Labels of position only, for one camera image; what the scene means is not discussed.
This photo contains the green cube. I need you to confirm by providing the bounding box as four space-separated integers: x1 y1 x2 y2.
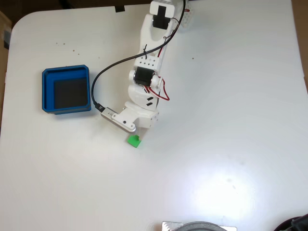
127 135 142 149

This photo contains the blue square box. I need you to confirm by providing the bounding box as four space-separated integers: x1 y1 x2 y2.
41 64 92 116

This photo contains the silver metal plate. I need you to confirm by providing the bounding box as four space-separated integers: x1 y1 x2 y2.
161 221 238 231

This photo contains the grey round base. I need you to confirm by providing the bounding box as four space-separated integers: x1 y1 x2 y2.
177 221 228 231

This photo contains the black object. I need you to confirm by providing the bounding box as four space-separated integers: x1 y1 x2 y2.
274 214 308 231

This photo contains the silver camera box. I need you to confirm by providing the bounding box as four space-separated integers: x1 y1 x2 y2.
100 107 138 134

